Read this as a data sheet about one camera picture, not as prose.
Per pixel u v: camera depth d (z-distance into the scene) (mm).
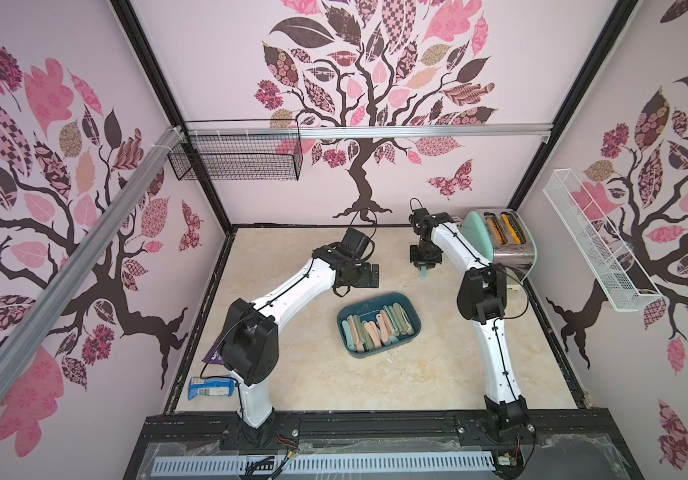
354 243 680
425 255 885
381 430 762
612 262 745
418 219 873
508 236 935
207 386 793
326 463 699
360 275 773
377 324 915
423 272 984
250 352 473
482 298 635
